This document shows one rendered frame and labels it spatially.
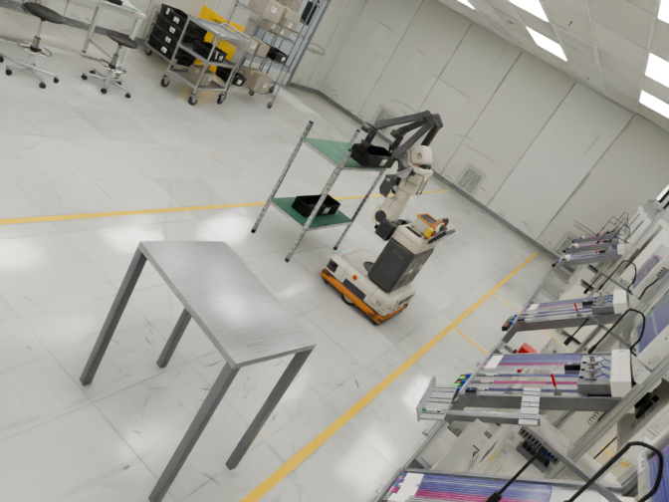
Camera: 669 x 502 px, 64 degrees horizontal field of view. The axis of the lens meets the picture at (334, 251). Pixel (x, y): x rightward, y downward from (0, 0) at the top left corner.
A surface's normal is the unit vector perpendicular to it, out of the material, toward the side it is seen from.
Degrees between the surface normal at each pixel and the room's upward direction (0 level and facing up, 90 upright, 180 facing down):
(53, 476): 0
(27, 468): 0
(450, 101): 90
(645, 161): 90
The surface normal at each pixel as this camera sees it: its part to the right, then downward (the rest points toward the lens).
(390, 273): -0.47, 0.11
